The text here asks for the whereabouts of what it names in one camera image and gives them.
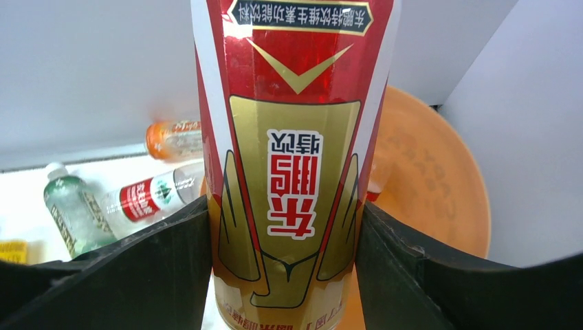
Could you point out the red gold drink bottle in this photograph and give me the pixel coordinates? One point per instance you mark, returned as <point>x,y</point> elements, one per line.
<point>290,99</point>

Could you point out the red label red cap bottle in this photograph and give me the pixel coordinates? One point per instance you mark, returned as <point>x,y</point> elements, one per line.
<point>381,169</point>

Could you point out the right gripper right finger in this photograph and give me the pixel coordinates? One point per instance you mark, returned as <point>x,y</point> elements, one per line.
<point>409,280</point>

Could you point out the orange plastic bin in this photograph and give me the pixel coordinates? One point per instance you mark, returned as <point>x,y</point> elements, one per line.
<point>435,185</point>

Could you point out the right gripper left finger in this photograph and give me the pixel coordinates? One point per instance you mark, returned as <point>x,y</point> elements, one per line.
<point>156,278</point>

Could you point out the orange drink bottle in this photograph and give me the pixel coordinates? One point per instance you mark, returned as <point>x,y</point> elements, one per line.
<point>174,141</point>

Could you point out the yellow juice bottle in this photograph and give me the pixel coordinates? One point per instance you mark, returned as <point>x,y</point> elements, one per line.
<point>14,251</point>

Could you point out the red green label bottle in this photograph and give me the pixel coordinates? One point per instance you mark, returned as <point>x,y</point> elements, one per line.
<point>135,206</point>

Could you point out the green label clear bottle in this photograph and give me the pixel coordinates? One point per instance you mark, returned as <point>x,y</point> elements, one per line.
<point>75,211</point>

